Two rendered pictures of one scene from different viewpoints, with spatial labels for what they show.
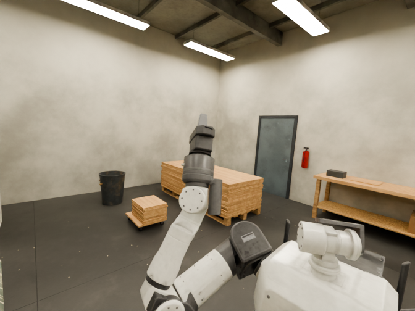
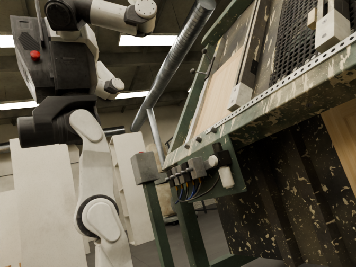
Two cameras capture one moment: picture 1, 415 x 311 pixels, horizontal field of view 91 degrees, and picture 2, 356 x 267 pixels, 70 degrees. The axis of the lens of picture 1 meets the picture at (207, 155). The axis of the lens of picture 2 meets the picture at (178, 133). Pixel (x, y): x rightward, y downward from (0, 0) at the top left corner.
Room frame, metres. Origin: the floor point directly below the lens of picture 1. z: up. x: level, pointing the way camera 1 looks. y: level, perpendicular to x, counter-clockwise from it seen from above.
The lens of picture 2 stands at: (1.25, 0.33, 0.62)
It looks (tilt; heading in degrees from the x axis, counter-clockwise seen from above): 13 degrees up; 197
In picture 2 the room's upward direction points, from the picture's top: 15 degrees counter-clockwise
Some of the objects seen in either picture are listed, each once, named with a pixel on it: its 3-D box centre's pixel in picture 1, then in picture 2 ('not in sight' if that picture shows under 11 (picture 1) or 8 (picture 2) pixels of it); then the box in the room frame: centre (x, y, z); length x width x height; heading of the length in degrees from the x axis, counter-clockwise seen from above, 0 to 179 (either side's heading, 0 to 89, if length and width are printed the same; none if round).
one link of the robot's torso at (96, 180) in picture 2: not in sight; (89, 173); (0.44, -0.29, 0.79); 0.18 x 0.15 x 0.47; 46
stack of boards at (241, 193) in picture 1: (205, 184); not in sight; (4.70, 0.01, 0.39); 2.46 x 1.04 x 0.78; 41
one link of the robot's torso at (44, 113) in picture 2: not in sight; (60, 121); (0.49, -0.34, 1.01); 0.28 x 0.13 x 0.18; 136
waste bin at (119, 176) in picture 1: (112, 187); not in sight; (4.28, 2.02, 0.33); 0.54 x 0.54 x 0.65
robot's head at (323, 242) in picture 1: (323, 244); not in sight; (0.43, -0.27, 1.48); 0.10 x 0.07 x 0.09; 76
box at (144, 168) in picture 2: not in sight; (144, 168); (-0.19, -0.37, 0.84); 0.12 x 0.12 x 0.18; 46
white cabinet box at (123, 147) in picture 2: not in sight; (135, 186); (-3.32, -2.18, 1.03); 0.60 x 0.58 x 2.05; 41
